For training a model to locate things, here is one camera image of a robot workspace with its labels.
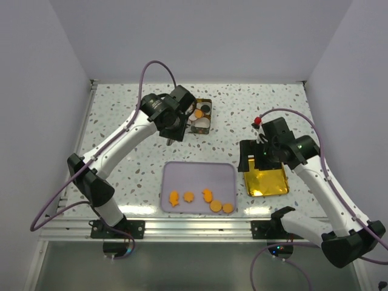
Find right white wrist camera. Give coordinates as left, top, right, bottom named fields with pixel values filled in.
left=252, top=116, right=268, bottom=144

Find white paper cup centre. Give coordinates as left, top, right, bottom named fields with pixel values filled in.
left=189, top=111, right=200, bottom=122

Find green cookie tin box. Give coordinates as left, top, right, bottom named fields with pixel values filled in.
left=187, top=98, right=212, bottom=135

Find gold tin lid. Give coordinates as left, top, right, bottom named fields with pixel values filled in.
left=244, top=155, right=290, bottom=197

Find orange plain round cookie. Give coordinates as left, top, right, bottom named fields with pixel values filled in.
left=222, top=203, right=234, bottom=213

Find orange flower cookie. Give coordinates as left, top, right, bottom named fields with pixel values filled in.
left=183, top=192, right=195, bottom=203

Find metal tongs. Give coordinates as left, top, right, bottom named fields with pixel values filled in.
left=166, top=118, right=192, bottom=146

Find aluminium front rail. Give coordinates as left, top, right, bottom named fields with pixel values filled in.
left=38, top=217, right=331, bottom=242

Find white paper cup bottom-right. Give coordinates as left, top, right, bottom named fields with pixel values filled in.
left=192, top=117, right=210, bottom=128

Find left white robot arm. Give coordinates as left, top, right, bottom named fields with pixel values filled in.
left=67, top=85, right=196, bottom=238

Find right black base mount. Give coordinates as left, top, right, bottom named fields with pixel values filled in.
left=250, top=206, right=295, bottom=240

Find orange dotted round cookie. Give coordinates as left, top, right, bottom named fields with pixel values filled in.
left=210, top=200, right=222, bottom=213

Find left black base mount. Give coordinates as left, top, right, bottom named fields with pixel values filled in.
left=89, top=219, right=146, bottom=239

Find black sandwich cookie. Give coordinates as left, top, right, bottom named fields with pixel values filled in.
left=200, top=104, right=211, bottom=115

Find orange fish cookie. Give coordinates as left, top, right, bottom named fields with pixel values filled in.
left=202, top=189, right=213, bottom=203
left=169, top=191, right=179, bottom=207

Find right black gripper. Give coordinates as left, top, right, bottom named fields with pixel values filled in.
left=238, top=139, right=282, bottom=172

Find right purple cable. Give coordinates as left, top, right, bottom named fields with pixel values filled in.
left=250, top=108, right=388, bottom=291

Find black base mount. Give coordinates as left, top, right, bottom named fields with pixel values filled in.
left=250, top=206, right=295, bottom=240
left=89, top=219, right=146, bottom=239

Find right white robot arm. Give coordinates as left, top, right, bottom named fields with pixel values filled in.
left=238, top=117, right=386, bottom=268

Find orange swirl cookie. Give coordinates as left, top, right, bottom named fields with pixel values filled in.
left=194, top=109, right=203, bottom=119

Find white paper cup top-right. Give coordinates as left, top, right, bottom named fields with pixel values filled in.
left=194, top=101, right=212, bottom=116

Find lilac plastic tray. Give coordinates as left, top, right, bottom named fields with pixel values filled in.
left=160, top=161, right=237, bottom=215

